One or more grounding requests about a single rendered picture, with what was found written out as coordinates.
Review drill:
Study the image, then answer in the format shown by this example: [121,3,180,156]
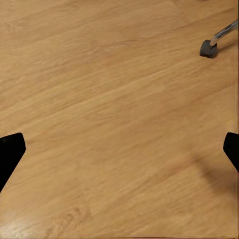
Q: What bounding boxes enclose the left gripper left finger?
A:
[0,132,26,192]

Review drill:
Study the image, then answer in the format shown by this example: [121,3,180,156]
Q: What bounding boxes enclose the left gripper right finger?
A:
[223,132,239,173]

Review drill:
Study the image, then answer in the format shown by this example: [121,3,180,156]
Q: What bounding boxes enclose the swivel chair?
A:
[199,19,239,57]

